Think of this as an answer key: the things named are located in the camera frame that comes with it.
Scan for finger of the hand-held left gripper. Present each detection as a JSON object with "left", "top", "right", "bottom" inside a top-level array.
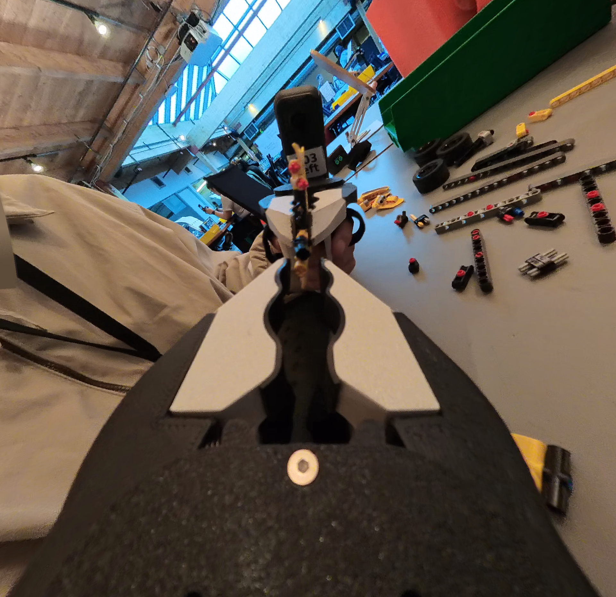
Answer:
[
  {"left": 264, "top": 194, "right": 299, "bottom": 259},
  {"left": 308, "top": 190, "right": 347, "bottom": 252}
]

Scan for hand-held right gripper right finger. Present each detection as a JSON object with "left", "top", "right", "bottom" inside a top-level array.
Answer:
[{"left": 321, "top": 259, "right": 441, "bottom": 443}]

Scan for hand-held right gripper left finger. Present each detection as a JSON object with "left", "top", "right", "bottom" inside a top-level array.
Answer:
[{"left": 171, "top": 260, "right": 287, "bottom": 443}]

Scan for yellow beam assembly with pins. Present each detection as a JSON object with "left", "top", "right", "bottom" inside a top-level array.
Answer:
[{"left": 288, "top": 143, "right": 313, "bottom": 290}]

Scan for person's left forearm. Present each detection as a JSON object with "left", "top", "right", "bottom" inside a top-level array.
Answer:
[{"left": 214, "top": 231, "right": 277, "bottom": 294}]

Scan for wooden desk lamp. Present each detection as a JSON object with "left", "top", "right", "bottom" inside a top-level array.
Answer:
[{"left": 310, "top": 49, "right": 378, "bottom": 171}]

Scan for grey desk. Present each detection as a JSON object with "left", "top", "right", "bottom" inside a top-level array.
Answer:
[{"left": 351, "top": 39, "right": 616, "bottom": 597}]

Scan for person's left hand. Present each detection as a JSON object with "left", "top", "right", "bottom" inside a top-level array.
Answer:
[{"left": 327, "top": 223, "right": 357, "bottom": 275}]

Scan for yellow curved panel pieces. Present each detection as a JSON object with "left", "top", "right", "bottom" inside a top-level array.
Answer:
[{"left": 357, "top": 186, "right": 405, "bottom": 212}]

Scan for thin orange rod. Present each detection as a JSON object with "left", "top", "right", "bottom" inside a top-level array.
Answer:
[{"left": 354, "top": 143, "right": 393, "bottom": 177}]

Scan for black toy wheel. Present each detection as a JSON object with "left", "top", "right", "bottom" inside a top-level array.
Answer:
[
  {"left": 414, "top": 140, "right": 443, "bottom": 167},
  {"left": 412, "top": 159, "right": 450, "bottom": 195},
  {"left": 435, "top": 132, "right": 473, "bottom": 167}
]

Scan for ceiling mounted device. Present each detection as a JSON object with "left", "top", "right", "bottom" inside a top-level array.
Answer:
[{"left": 175, "top": 12, "right": 223, "bottom": 64}]

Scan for black beam three red pins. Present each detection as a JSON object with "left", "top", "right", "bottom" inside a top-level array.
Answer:
[{"left": 471, "top": 229, "right": 495, "bottom": 294}]

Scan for red plastic tote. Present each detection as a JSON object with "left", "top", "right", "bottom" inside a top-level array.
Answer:
[{"left": 366, "top": 0, "right": 535, "bottom": 78}]

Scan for dark grey long toy beam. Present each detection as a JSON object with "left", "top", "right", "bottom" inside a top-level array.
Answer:
[{"left": 429, "top": 187, "right": 536, "bottom": 215}]

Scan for light grey long toy beam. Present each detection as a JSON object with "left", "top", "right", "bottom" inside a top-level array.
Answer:
[{"left": 434, "top": 189, "right": 543, "bottom": 235}]

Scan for person's beige jacket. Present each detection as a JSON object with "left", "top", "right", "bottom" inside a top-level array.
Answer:
[{"left": 0, "top": 173, "right": 244, "bottom": 542}]

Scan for yellow black brick block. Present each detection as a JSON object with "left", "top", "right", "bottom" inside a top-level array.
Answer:
[{"left": 511, "top": 432, "right": 573, "bottom": 514}]

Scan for grey black axle connector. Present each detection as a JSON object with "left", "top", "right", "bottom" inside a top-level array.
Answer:
[{"left": 518, "top": 249, "right": 569, "bottom": 277}]

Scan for black double toy beam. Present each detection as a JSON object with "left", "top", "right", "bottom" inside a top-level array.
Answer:
[{"left": 471, "top": 139, "right": 576, "bottom": 172}]

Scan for green storage bin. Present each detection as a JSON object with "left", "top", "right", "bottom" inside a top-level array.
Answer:
[{"left": 379, "top": 0, "right": 612, "bottom": 152}]

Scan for short grey beam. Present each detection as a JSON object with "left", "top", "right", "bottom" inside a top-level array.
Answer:
[{"left": 532, "top": 159, "right": 616, "bottom": 193}]

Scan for black beam two red pins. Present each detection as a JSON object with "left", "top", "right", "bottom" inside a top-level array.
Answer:
[{"left": 579, "top": 171, "right": 616, "bottom": 245}]

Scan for long yellow toy beam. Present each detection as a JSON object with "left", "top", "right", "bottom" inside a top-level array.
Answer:
[{"left": 550, "top": 65, "right": 616, "bottom": 109}]

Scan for black shoulder strap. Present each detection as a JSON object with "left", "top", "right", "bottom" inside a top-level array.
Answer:
[{"left": 13, "top": 254, "right": 162, "bottom": 363}]

